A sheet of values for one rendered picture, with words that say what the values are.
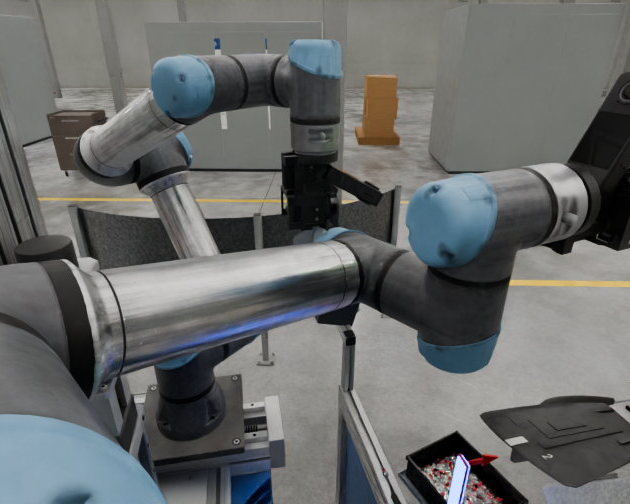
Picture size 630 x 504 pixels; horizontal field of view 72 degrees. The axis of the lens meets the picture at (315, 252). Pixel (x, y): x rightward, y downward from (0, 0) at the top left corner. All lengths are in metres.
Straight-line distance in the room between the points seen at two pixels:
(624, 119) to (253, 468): 0.94
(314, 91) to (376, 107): 8.05
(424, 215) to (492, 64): 6.48
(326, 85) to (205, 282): 0.38
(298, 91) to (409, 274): 0.32
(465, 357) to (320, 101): 0.39
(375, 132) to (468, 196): 8.40
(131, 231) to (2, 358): 2.36
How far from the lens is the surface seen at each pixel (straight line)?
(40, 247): 0.57
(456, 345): 0.43
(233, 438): 0.99
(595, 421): 0.93
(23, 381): 0.19
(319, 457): 2.28
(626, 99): 0.52
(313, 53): 0.63
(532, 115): 7.13
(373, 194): 0.72
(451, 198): 0.36
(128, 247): 2.62
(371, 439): 1.22
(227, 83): 0.63
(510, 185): 0.40
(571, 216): 0.43
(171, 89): 0.61
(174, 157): 0.99
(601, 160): 0.49
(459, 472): 0.80
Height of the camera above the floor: 1.78
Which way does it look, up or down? 26 degrees down
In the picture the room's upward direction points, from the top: straight up
